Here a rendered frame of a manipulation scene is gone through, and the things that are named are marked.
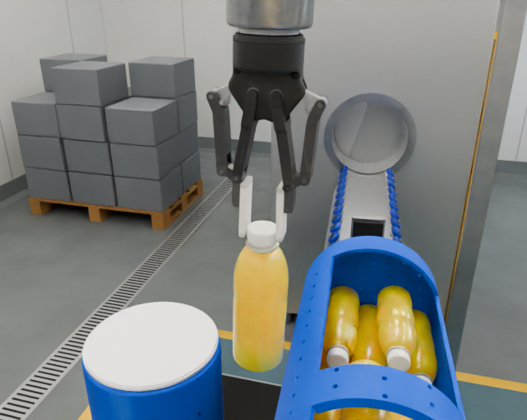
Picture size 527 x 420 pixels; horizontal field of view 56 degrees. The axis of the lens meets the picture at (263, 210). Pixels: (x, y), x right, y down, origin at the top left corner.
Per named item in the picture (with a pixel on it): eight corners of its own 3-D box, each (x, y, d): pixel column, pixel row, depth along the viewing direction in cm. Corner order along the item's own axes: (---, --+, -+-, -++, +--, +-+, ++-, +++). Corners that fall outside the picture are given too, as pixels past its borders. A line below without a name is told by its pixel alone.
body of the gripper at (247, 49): (315, 29, 54) (309, 114, 58) (239, 26, 56) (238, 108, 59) (303, 36, 47) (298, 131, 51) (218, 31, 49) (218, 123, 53)
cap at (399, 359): (382, 356, 88) (382, 362, 87) (399, 344, 87) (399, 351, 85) (397, 369, 89) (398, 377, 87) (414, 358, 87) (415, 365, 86)
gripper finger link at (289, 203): (287, 168, 58) (312, 170, 57) (285, 207, 60) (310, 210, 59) (283, 172, 56) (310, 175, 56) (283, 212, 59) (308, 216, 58)
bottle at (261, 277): (276, 378, 66) (283, 257, 58) (225, 367, 67) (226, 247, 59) (288, 344, 72) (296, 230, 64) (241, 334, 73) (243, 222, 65)
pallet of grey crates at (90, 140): (203, 192, 455) (195, 57, 406) (164, 230, 384) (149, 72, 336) (87, 180, 484) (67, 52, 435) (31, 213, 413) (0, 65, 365)
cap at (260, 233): (273, 250, 60) (274, 237, 59) (243, 245, 60) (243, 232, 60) (281, 235, 63) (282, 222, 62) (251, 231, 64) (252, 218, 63)
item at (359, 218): (380, 262, 156) (385, 217, 149) (380, 268, 152) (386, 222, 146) (348, 258, 157) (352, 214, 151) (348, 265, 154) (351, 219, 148)
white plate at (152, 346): (238, 361, 98) (238, 366, 99) (195, 290, 121) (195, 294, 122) (92, 406, 88) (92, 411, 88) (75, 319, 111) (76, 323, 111)
